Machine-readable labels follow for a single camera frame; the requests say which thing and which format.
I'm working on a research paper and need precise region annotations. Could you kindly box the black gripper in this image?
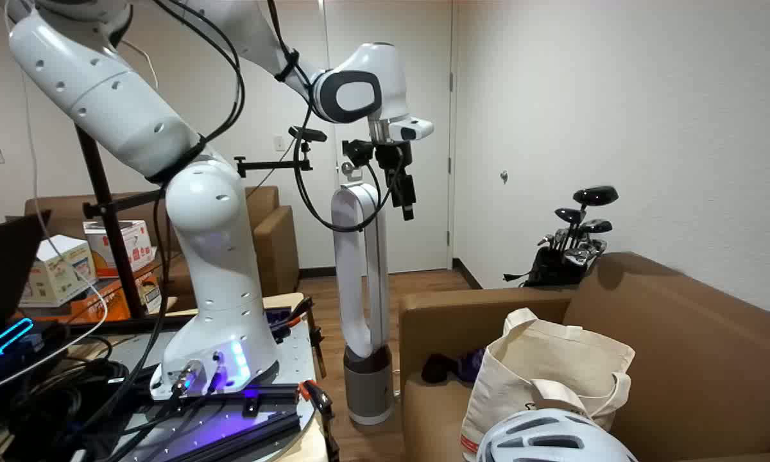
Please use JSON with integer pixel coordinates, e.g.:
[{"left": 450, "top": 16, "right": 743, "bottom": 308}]
[{"left": 376, "top": 142, "right": 417, "bottom": 222}]

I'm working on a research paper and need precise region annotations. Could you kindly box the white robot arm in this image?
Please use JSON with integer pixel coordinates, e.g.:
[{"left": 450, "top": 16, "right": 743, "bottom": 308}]
[{"left": 7, "top": 0, "right": 431, "bottom": 400}]

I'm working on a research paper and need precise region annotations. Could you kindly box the black camera tripod stand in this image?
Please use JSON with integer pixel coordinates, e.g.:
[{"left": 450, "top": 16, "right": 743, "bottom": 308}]
[{"left": 77, "top": 128, "right": 161, "bottom": 329}]

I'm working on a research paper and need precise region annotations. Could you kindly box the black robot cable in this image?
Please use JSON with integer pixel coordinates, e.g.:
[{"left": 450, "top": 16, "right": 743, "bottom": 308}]
[{"left": 264, "top": 0, "right": 395, "bottom": 236}]

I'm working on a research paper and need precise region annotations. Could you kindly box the white cardboard box left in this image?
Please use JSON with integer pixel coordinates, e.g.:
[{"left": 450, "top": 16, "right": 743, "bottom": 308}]
[{"left": 20, "top": 235, "right": 97, "bottom": 308}]

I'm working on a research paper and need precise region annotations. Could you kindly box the brown sofa in background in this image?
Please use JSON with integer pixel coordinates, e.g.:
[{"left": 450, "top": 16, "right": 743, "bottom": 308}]
[{"left": 25, "top": 184, "right": 300, "bottom": 305}]

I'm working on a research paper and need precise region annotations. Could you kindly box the white orange cardboard box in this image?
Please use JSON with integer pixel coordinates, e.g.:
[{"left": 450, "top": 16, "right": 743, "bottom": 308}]
[{"left": 83, "top": 219, "right": 160, "bottom": 279}]

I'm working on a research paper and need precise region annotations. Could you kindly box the brown sofa armchair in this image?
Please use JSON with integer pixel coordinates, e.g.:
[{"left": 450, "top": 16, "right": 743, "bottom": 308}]
[{"left": 401, "top": 252, "right": 770, "bottom": 462}]

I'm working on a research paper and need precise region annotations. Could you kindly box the white bicycle helmet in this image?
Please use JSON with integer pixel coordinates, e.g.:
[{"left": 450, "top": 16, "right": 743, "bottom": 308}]
[{"left": 477, "top": 409, "right": 640, "bottom": 462}]

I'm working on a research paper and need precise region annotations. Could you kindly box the black laptop with blue light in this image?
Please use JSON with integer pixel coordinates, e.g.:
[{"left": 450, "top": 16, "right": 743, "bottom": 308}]
[{"left": 0, "top": 215, "right": 43, "bottom": 360}]

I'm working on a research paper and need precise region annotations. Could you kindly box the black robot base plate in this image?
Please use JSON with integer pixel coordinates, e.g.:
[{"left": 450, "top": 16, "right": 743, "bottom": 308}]
[{"left": 114, "top": 385, "right": 317, "bottom": 462}]

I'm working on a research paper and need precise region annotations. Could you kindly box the black golf bag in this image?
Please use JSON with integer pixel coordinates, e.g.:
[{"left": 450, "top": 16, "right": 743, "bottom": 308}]
[{"left": 503, "top": 232, "right": 605, "bottom": 287}]

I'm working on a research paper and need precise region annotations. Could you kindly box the black golf driver club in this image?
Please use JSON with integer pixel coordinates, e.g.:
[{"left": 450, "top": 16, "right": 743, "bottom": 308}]
[{"left": 572, "top": 184, "right": 620, "bottom": 208}]

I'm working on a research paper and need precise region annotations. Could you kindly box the white door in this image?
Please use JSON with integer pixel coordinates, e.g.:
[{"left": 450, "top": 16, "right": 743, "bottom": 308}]
[{"left": 321, "top": 0, "right": 455, "bottom": 276}]

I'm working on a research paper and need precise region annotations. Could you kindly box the cream canvas tote bag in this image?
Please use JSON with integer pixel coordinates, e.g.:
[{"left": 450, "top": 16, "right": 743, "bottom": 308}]
[{"left": 460, "top": 308, "right": 636, "bottom": 462}]

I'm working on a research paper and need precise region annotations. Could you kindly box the dark navy sock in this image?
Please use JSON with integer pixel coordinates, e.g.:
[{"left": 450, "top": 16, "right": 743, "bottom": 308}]
[{"left": 421, "top": 349, "right": 484, "bottom": 385}]

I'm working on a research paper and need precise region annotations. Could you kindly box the black fairway wood club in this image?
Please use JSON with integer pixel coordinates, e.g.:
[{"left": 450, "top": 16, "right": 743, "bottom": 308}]
[{"left": 554, "top": 208, "right": 582, "bottom": 227}]

